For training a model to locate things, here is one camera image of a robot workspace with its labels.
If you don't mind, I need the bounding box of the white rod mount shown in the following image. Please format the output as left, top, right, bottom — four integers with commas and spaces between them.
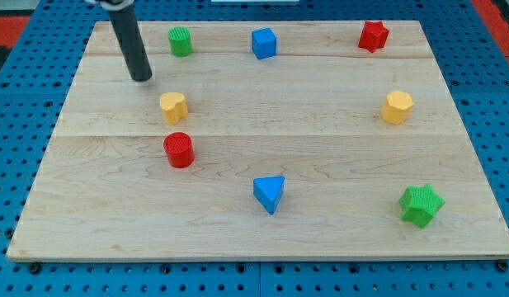
85, 0, 134, 10

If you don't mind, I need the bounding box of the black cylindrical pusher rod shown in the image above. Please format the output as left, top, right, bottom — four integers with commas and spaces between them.
108, 2, 152, 82

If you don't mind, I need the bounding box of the green cylinder block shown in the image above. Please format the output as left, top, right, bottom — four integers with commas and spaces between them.
167, 26, 192, 57

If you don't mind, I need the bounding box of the yellow heart block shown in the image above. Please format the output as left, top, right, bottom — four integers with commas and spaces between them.
159, 92, 189, 125

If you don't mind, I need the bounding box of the red cylinder block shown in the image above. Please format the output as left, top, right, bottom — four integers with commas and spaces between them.
163, 132, 195, 168

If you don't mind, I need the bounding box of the blue cube block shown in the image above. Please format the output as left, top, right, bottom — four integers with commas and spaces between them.
251, 28, 277, 59

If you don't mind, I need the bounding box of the wooden board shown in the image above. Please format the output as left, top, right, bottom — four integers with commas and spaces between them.
7, 21, 509, 262

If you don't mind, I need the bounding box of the blue triangle block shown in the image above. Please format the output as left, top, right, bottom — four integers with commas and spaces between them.
253, 176, 285, 215

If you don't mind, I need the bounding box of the red star block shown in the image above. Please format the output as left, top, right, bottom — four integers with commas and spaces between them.
358, 21, 389, 53

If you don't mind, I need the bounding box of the yellow hexagon block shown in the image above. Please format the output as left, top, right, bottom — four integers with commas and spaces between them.
380, 90, 414, 125

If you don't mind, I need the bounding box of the green star block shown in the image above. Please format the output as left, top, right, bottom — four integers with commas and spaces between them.
398, 184, 445, 229

